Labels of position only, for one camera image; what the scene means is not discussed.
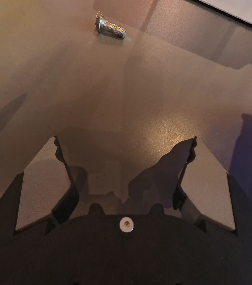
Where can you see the silver hex bolt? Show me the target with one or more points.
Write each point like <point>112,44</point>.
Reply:
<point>110,25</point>

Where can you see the wooden document stand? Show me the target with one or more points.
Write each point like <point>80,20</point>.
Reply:
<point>246,11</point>

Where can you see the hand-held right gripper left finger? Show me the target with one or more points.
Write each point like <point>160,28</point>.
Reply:
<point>43,184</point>

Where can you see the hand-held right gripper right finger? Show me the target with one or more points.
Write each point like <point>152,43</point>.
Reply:
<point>208,187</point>

